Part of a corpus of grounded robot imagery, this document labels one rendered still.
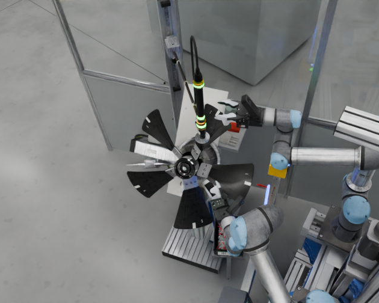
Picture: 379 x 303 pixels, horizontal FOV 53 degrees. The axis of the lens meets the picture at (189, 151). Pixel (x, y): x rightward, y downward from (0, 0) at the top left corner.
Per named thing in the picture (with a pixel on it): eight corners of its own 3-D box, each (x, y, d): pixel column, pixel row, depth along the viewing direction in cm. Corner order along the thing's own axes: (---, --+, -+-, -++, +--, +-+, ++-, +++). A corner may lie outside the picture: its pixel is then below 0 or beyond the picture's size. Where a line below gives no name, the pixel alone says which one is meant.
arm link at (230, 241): (230, 254, 182) (230, 246, 175) (222, 233, 188) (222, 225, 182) (246, 249, 182) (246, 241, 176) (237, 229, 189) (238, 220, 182)
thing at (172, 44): (165, 48, 222) (163, 36, 216) (177, 46, 223) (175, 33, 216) (169, 59, 216) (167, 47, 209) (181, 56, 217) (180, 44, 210)
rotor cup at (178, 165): (177, 152, 216) (169, 156, 203) (202, 150, 211) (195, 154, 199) (181, 177, 218) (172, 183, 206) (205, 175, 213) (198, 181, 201)
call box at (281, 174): (274, 155, 236) (275, 144, 227) (290, 159, 233) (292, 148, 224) (267, 175, 227) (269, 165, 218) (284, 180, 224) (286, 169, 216)
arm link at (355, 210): (337, 228, 185) (344, 214, 174) (338, 204, 193) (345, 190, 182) (363, 233, 182) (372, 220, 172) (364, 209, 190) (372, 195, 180)
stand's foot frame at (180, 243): (190, 191, 338) (189, 186, 331) (240, 206, 325) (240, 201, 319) (162, 255, 303) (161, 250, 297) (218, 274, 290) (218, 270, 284)
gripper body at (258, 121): (234, 127, 169) (262, 130, 167) (235, 114, 163) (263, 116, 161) (236, 115, 174) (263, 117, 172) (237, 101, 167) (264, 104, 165)
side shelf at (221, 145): (199, 116, 279) (198, 113, 277) (246, 127, 269) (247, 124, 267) (187, 140, 266) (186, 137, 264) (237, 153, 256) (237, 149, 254)
